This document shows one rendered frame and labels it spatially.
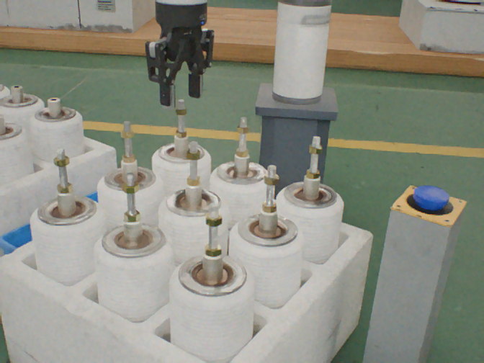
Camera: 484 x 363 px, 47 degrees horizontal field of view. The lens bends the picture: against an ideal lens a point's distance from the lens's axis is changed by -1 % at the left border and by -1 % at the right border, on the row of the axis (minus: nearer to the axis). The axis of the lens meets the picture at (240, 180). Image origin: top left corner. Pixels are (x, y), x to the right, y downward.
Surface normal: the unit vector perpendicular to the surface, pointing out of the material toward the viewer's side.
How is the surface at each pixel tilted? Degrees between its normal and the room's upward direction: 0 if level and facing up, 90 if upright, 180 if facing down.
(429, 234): 90
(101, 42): 90
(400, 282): 90
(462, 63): 90
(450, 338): 0
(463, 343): 0
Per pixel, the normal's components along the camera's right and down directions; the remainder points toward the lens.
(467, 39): -0.10, 0.44
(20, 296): -0.55, 0.36
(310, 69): 0.32, 0.44
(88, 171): 0.81, 0.29
